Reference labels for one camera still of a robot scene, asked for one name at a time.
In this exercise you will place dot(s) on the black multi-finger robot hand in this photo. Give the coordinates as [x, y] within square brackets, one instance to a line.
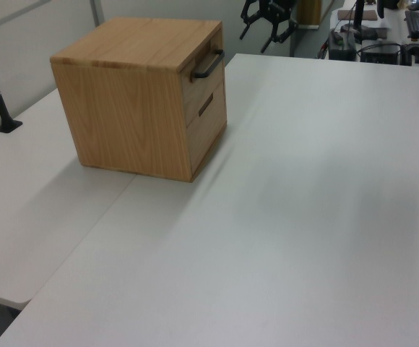
[272, 16]

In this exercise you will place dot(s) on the oak wooden drawer cabinet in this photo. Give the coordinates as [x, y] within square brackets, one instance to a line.
[123, 108]

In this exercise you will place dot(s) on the black electronics box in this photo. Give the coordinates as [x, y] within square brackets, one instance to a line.
[341, 47]

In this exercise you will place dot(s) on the brown desk mat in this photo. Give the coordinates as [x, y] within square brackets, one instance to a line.
[370, 15]

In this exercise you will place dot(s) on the black power supply box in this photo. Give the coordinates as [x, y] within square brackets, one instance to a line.
[381, 54]

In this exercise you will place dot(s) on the oak drawer with recessed grip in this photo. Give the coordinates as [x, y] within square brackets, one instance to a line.
[206, 141]

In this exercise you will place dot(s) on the small wooden cabinet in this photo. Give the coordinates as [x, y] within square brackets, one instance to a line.
[308, 12]

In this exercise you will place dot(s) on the black monitor stand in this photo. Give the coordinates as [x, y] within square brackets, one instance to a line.
[357, 18]

